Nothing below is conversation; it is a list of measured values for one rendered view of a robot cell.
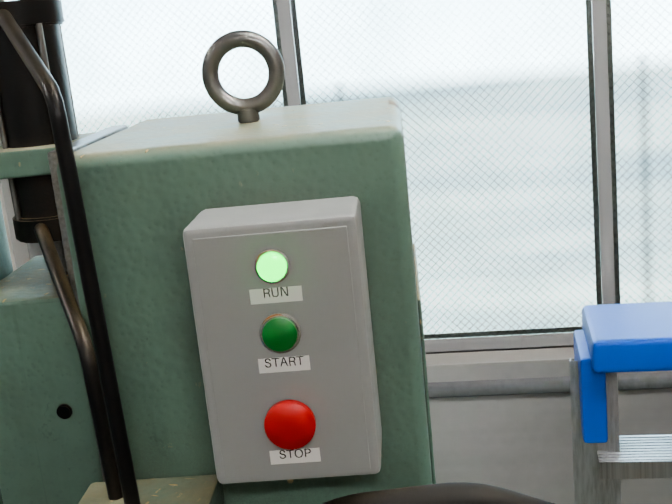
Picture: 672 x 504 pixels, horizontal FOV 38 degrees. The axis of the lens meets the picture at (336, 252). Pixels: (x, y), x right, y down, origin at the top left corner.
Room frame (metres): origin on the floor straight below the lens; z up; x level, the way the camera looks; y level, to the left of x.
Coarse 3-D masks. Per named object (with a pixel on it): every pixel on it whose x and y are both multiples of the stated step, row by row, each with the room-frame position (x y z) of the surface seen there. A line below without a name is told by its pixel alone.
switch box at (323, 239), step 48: (192, 240) 0.53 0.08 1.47; (240, 240) 0.53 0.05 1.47; (288, 240) 0.53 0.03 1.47; (336, 240) 0.53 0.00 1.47; (192, 288) 0.53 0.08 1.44; (240, 288) 0.53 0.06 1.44; (336, 288) 0.53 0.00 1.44; (240, 336) 0.53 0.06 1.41; (336, 336) 0.53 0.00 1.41; (240, 384) 0.53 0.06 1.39; (288, 384) 0.53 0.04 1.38; (336, 384) 0.53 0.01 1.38; (240, 432) 0.53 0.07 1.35; (336, 432) 0.53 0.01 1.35; (240, 480) 0.53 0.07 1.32
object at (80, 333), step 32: (32, 64) 0.60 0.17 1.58; (64, 128) 0.56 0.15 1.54; (64, 160) 0.56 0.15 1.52; (64, 192) 0.56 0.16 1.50; (64, 288) 0.62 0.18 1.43; (96, 288) 0.56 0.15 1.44; (96, 320) 0.56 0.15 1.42; (96, 352) 0.56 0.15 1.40; (96, 384) 0.57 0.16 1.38; (96, 416) 0.57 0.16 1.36; (128, 448) 0.56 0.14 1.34; (128, 480) 0.55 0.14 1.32
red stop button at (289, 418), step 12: (276, 408) 0.52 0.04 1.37; (288, 408) 0.52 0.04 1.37; (300, 408) 0.52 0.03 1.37; (276, 420) 0.52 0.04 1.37; (288, 420) 0.52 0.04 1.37; (300, 420) 0.52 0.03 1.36; (312, 420) 0.52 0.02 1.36; (276, 432) 0.52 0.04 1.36; (288, 432) 0.52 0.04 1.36; (300, 432) 0.52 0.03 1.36; (312, 432) 0.52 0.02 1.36; (276, 444) 0.52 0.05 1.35; (288, 444) 0.52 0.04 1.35; (300, 444) 0.52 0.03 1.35
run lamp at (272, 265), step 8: (272, 248) 0.53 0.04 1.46; (264, 256) 0.52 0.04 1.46; (272, 256) 0.52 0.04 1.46; (280, 256) 0.52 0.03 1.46; (256, 264) 0.53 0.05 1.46; (264, 264) 0.52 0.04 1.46; (272, 264) 0.52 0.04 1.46; (280, 264) 0.52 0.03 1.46; (288, 264) 0.52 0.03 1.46; (256, 272) 0.53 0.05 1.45; (264, 272) 0.52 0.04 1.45; (272, 272) 0.52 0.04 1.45; (280, 272) 0.52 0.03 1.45; (288, 272) 0.53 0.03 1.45; (264, 280) 0.53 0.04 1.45; (272, 280) 0.52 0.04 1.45; (280, 280) 0.53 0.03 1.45
